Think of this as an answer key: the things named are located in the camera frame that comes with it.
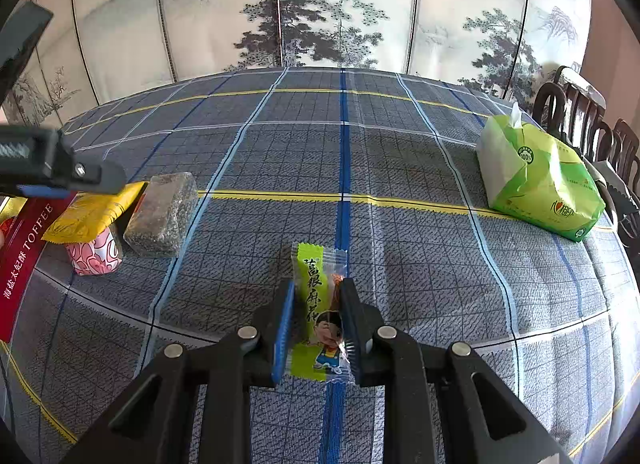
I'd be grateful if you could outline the dark wooden chair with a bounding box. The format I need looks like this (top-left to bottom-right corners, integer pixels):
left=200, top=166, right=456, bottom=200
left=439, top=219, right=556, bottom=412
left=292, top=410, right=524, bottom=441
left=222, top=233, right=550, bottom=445
left=595, top=119, right=640, bottom=255
left=532, top=66, right=608, bottom=155

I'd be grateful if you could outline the green snack packet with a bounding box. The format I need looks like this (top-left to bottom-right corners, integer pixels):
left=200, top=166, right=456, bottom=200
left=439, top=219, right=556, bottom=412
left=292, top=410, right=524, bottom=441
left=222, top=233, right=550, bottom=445
left=291, top=242, right=357, bottom=385

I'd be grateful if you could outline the green tissue pack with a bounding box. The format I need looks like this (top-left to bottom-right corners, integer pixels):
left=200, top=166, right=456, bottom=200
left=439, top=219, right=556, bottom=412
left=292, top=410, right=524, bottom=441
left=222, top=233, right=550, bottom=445
left=475, top=102, right=607, bottom=243

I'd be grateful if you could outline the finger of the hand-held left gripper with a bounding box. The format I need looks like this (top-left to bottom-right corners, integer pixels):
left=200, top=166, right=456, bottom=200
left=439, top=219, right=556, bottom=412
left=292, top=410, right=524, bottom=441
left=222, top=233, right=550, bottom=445
left=0, top=128, right=127, bottom=199

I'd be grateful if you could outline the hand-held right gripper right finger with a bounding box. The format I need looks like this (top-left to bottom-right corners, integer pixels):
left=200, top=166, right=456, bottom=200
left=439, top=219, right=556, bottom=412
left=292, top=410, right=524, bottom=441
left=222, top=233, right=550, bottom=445
left=338, top=277, right=576, bottom=464

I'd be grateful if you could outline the painted folding screen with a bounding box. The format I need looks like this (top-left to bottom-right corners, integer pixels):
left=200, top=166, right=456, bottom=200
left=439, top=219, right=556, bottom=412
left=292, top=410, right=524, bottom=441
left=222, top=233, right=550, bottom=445
left=0, top=0, right=593, bottom=129

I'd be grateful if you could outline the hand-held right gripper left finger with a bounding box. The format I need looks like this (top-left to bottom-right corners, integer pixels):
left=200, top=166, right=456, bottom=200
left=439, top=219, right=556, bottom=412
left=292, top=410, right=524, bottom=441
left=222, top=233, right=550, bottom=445
left=60, top=279, right=297, bottom=464

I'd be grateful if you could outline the yellow snack packet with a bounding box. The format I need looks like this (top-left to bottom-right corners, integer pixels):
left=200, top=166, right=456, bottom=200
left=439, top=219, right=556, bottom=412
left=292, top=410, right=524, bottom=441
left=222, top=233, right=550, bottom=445
left=41, top=181, right=148, bottom=245

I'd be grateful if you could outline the red candy box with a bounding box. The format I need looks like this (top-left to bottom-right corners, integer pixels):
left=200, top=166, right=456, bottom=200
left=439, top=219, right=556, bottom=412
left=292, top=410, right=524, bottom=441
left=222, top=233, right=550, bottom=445
left=0, top=194, right=78, bottom=345

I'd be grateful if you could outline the blue checked tablecloth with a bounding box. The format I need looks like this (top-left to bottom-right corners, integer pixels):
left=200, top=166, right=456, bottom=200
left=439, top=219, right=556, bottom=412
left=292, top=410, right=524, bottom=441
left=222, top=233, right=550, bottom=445
left=0, top=66, right=640, bottom=464

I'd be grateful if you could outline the pink patterned snack packet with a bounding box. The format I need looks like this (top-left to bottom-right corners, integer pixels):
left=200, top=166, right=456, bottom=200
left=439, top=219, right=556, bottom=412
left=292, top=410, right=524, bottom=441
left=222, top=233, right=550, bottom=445
left=66, top=226, right=124, bottom=276

